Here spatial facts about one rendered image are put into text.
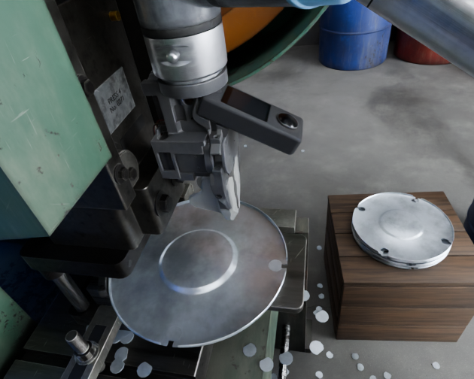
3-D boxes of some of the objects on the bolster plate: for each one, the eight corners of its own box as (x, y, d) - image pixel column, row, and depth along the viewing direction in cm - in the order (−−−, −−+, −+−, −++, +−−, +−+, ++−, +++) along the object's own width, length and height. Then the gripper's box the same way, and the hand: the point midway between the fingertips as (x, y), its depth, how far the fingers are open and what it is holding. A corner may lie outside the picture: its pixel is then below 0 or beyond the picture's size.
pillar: (92, 301, 58) (53, 248, 49) (85, 313, 56) (44, 260, 47) (80, 299, 58) (41, 247, 49) (74, 311, 57) (31, 259, 48)
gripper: (161, 56, 39) (197, 195, 53) (127, 92, 32) (178, 239, 46) (234, 53, 37) (251, 197, 51) (214, 90, 31) (241, 244, 44)
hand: (235, 211), depth 47 cm, fingers closed
